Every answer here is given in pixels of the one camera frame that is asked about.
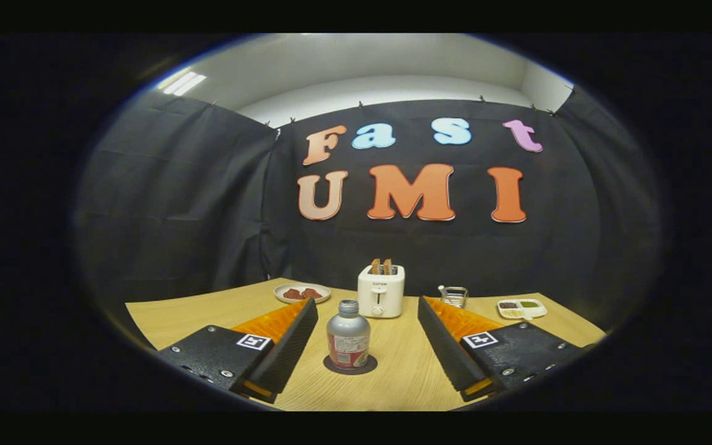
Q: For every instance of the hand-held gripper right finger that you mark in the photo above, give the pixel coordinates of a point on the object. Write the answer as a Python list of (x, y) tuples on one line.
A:
[(449, 352)]

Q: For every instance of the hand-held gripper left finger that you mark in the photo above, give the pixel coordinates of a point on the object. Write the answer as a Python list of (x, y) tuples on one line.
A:
[(285, 355)]

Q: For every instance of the silver juice bottle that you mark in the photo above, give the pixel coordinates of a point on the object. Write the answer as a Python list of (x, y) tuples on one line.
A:
[(348, 334)]

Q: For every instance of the dark brown round coaster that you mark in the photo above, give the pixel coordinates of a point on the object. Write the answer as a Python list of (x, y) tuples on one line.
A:
[(368, 367)]

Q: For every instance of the wooden table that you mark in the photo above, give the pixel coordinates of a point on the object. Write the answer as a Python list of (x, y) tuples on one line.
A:
[(399, 364)]

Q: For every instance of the red food pieces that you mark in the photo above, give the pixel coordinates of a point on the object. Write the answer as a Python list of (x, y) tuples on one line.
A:
[(301, 294)]

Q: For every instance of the white plate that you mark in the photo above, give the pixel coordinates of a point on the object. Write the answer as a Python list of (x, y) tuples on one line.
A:
[(279, 292)]

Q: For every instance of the white divided condiment tray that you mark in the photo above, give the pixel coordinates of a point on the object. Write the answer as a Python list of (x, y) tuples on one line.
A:
[(521, 312)]

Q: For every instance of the white toaster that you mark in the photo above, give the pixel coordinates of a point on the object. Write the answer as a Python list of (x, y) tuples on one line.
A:
[(381, 296)]

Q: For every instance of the toast slices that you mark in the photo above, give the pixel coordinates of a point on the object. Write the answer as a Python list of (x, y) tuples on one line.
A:
[(382, 267)]

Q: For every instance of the ceiling tube light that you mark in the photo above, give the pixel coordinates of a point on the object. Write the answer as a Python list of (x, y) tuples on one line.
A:
[(184, 83)]

